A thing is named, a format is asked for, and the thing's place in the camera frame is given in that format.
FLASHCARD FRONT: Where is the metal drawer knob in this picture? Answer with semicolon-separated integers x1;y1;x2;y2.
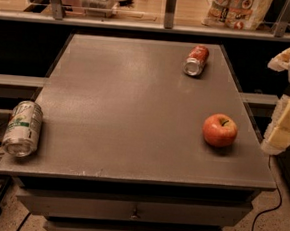
130;208;140;221

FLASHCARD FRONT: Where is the colourful snack bag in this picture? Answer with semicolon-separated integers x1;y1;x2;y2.
202;0;273;31

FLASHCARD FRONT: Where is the clear plastic container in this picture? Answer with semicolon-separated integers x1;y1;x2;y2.
80;0;117;18

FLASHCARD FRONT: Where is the green white 7up can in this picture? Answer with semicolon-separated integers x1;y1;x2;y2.
2;100;43;157

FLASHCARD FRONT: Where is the grey drawer cabinet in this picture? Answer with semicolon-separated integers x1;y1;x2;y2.
0;34;276;231

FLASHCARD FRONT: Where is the red apple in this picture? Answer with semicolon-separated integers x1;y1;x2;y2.
202;113;238;148

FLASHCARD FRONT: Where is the red coke can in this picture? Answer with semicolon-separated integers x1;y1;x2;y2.
183;45;209;76

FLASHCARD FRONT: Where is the black floor cable right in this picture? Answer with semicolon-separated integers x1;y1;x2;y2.
244;154;287;231

